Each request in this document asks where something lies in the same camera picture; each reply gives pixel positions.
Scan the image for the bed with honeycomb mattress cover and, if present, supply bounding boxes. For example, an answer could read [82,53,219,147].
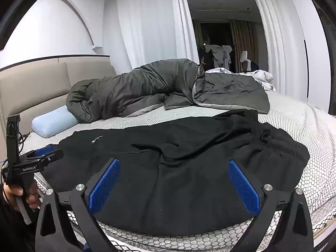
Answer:
[20,91,336,252]

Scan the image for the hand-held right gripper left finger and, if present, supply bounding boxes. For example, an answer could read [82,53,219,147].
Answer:
[35,158,122,252]

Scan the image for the brown striped curtain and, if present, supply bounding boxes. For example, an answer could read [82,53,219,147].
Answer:
[228,18,261,72]

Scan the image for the black pants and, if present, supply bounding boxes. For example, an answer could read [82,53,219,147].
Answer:
[39,109,311,237]

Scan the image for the grey duvet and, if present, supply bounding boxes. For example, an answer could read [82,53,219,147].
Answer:
[66,59,271,124]

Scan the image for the white sheer curtain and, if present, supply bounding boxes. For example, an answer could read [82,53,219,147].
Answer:
[115,0,200,72]
[249,0,287,93]

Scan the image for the grey clothes on rack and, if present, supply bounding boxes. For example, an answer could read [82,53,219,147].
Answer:
[198,44,234,69]

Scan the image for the person's left hand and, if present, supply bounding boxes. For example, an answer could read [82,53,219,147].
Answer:
[3,182,40,211]

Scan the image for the white office chair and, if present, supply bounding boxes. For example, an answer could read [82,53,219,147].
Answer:
[240,50,260,73]

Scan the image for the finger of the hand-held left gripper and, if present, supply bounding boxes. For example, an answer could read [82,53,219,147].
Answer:
[39,149,64,166]
[26,145,54,160]

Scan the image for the white wardrobe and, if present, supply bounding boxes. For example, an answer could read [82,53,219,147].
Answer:
[283,0,332,111]

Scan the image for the light blue pillow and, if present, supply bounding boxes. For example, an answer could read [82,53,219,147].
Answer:
[31,105,79,138]

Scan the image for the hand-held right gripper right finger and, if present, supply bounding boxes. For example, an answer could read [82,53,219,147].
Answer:
[227,160,315,252]

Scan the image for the beige padded headboard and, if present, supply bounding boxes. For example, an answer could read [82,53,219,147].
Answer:
[0,55,117,154]

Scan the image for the white crumpled bedding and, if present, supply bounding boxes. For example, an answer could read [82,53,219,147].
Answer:
[205,67,277,92]

